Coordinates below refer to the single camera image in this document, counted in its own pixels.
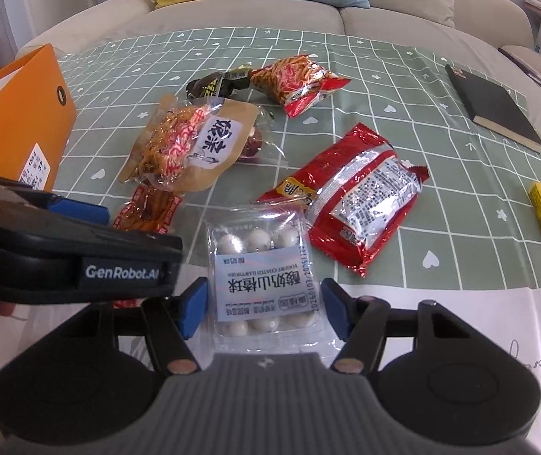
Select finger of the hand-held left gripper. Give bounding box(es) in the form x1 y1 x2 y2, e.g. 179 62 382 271
0 169 110 231

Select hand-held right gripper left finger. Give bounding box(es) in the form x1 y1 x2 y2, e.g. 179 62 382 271
83 277 210 375

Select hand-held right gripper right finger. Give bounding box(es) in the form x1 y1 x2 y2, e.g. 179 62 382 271
320 277 461 375

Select small red stick snack packet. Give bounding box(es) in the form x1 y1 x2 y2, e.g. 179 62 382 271
111 185 182 234

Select clear packet of white balls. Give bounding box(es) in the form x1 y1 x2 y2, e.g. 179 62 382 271
203 206 335 342

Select orange cardboard box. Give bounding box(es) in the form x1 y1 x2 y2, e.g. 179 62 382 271
0 42 78 193

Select small dark snack packet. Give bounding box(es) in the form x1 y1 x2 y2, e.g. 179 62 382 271
186 69 252 101

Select orange-red stick snack packet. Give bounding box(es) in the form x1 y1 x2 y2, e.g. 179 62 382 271
250 54 351 119

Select books on sofa arm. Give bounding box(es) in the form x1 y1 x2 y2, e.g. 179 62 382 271
498 46 541 94

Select large red foil snack packet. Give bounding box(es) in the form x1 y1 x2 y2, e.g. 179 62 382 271
257 123 430 279

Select brown pouch with white label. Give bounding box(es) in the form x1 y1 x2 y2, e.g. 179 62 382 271
121 95 259 193

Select red jujube packet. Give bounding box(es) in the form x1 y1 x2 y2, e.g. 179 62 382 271
238 122 265 163

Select green checked tablecloth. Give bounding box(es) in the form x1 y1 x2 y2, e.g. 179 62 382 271
15 28 541 455

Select beige sofa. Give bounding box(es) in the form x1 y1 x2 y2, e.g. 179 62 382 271
17 0 541 121

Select black notebook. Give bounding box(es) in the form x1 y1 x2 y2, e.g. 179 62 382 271
445 64 541 153

